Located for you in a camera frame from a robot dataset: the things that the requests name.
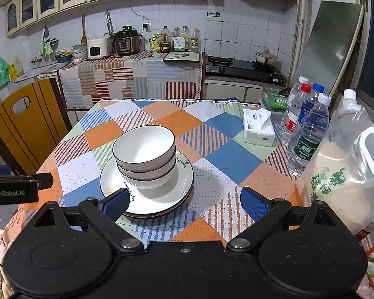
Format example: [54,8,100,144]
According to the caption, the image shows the white plate with lettering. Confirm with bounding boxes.
[100,151,194,219]

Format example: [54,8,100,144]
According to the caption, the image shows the white ribbed bowl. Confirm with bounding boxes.
[117,157,176,181]
[121,165,176,190]
[113,125,176,172]

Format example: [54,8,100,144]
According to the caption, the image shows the yellow wooden chair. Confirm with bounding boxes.
[0,78,72,175]

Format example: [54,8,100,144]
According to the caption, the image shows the white tissue pack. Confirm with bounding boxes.
[243,108,276,147]

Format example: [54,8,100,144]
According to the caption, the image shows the bag of rice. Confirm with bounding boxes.
[297,89,374,239]

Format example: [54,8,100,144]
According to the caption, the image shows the red cap water bottle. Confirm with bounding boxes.
[281,82,311,147]

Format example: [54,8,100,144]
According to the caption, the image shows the colourful patchwork tablecloth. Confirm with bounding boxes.
[3,99,300,244]

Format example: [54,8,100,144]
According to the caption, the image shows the white cap water bottle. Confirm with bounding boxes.
[287,92,331,177]

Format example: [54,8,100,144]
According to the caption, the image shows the green plastic basket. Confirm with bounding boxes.
[261,88,288,112]

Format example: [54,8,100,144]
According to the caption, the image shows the green plastic bag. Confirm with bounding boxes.
[0,54,10,88]

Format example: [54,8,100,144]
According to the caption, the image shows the blue cap water bottle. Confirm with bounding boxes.
[298,83,324,126]

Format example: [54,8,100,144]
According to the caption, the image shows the white rice cooker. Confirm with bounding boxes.
[87,36,113,60]

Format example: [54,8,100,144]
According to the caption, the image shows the striped patchwork counter cloth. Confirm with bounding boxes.
[59,51,205,110]

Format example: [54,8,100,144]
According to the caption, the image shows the black gas stove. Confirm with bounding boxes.
[205,56,286,86]

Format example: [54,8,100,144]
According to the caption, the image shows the white pot on stove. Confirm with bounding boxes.
[255,49,278,66]

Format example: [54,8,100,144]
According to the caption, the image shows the black pressure cooker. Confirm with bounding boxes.
[113,25,141,56]

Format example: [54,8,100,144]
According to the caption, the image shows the white cutting board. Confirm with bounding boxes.
[163,51,200,63]

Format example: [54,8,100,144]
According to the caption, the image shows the yellow snack bag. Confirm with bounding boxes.
[148,33,162,52]

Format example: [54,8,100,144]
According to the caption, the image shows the cooking oil bottle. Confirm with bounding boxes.
[190,27,200,52]

